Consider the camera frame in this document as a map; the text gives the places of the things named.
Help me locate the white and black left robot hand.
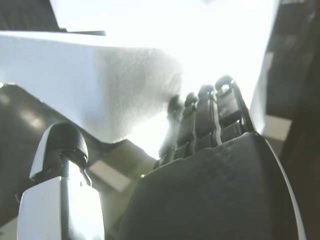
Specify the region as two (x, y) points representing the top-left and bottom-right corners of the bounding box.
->
(17, 74), (308, 240)

